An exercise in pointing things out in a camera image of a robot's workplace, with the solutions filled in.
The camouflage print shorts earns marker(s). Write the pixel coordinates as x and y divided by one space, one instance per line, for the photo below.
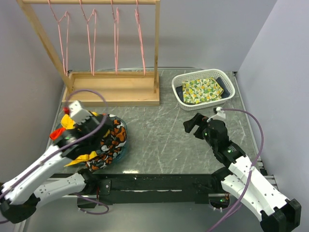
113 142

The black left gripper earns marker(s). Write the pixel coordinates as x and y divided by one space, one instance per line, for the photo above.
81 126

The yellow shorts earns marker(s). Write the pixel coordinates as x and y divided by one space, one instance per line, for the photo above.
68 123

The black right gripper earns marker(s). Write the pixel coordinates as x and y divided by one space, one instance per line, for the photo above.
199 119

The orange shorts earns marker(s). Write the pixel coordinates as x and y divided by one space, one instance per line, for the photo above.
56 133

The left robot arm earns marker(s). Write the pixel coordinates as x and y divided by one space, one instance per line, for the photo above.
21 196

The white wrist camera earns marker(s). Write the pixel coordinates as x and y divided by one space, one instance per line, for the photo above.
77 113
219 114

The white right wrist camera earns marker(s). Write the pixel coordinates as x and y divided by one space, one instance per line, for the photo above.
219 114

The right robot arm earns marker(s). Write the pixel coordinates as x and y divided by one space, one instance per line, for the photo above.
240 178

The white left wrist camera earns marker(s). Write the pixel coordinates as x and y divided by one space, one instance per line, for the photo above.
77 113

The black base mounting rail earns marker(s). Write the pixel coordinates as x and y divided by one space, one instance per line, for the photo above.
154 188

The pink wire hanger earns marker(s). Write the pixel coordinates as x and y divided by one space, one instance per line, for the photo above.
91 44
115 14
63 43
137 17

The white perforated plastic basket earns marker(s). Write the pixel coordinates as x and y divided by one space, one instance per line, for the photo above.
202 89

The dark navy folded cloth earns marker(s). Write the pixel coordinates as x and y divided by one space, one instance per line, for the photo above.
223 83

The wooden hanger rack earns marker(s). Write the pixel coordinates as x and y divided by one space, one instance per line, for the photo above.
125 89

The lemon print cloth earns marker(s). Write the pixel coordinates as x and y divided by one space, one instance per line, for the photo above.
201 90

